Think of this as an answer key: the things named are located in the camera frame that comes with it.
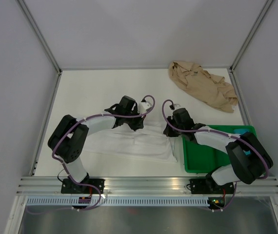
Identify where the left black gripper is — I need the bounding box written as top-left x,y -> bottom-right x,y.
124,107 -> 146,132

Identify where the white t shirt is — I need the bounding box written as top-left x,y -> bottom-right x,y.
83,121 -> 178,163

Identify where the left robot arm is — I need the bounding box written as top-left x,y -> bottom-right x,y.
48,96 -> 154,193

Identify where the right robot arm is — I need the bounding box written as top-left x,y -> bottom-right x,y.
163,104 -> 274,193

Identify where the green plastic tray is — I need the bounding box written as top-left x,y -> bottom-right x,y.
182,125 -> 256,174

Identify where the beige t shirt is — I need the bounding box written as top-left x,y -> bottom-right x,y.
168,61 -> 238,113

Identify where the teal rolled t shirt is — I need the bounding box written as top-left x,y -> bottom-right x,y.
234,128 -> 251,156

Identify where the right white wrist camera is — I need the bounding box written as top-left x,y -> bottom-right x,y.
174,104 -> 181,110

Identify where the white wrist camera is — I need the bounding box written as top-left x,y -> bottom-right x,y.
174,104 -> 181,110
138,101 -> 153,115

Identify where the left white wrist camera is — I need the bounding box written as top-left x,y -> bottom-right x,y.
138,101 -> 153,115

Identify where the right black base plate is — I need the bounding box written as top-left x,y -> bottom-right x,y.
186,178 -> 234,195

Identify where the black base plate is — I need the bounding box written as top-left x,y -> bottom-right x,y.
60,178 -> 105,194
186,178 -> 234,195

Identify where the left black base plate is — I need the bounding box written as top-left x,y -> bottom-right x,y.
60,178 -> 105,194

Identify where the white slotted cable duct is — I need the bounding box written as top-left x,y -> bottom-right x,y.
26,196 -> 209,207

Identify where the aluminium front rail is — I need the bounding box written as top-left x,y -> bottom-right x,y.
16,176 -> 278,196

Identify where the right aluminium frame post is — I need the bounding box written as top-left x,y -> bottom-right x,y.
230,0 -> 275,73

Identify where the aluminium frame post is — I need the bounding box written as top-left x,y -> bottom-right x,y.
230,0 -> 275,73
16,0 -> 62,75

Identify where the left aluminium frame post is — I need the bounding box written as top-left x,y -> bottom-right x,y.
16,0 -> 62,75

